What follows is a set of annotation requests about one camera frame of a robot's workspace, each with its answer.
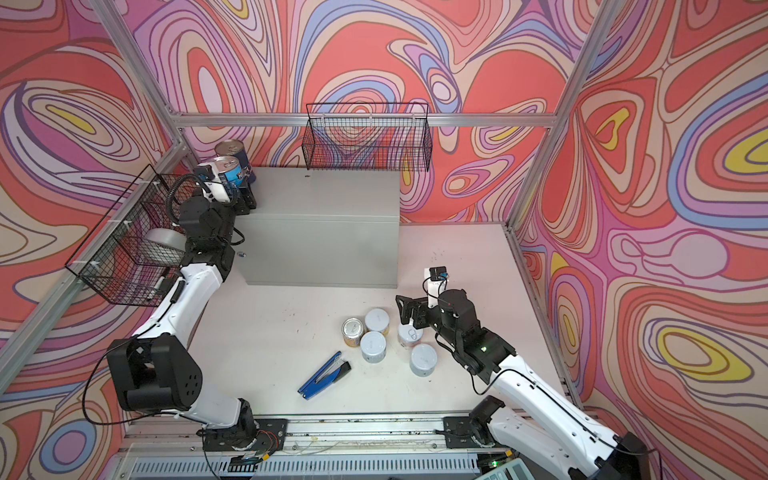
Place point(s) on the white lid can back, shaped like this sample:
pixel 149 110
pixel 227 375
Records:
pixel 377 320

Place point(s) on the dark blue labelled can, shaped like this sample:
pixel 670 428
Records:
pixel 236 148

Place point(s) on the grey metal cabinet box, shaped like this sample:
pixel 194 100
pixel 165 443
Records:
pixel 322 228

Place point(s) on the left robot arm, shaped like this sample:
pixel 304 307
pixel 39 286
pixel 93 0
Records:
pixel 152 370

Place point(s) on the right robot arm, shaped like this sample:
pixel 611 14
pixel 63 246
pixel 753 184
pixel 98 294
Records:
pixel 519 409

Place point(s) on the white lid can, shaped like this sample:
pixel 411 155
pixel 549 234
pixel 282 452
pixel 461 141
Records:
pixel 377 320
pixel 423 360
pixel 373 347

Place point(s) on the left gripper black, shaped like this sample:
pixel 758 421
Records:
pixel 247 203

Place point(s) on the light blue labelled can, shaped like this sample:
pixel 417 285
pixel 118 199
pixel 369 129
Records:
pixel 228 170

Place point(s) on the white tape roll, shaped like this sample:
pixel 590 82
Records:
pixel 163 247

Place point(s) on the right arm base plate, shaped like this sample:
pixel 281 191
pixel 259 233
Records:
pixel 465 432

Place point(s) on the black wire basket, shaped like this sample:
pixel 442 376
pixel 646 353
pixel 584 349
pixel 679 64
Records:
pixel 368 136
pixel 108 260

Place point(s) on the white device corner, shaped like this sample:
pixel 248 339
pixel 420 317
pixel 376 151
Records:
pixel 515 469

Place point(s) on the white lid can front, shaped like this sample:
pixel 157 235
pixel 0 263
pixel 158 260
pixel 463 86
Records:
pixel 373 347

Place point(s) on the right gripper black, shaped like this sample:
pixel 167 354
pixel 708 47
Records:
pixel 420 306

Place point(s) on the white lid can right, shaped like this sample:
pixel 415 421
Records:
pixel 423 360

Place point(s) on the small gold can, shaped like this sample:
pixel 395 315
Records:
pixel 353 329

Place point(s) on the black wire basket left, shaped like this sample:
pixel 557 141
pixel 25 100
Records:
pixel 108 260

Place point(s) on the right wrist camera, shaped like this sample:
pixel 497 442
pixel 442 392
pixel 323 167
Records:
pixel 434 285

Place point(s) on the blue black stapler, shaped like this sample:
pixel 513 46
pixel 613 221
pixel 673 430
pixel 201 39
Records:
pixel 333 370

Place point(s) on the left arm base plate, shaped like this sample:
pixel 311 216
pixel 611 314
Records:
pixel 266 435

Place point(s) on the black wire basket back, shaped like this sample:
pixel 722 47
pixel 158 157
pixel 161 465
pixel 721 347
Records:
pixel 368 136

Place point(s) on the aluminium front rail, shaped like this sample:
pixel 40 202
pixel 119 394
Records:
pixel 333 446

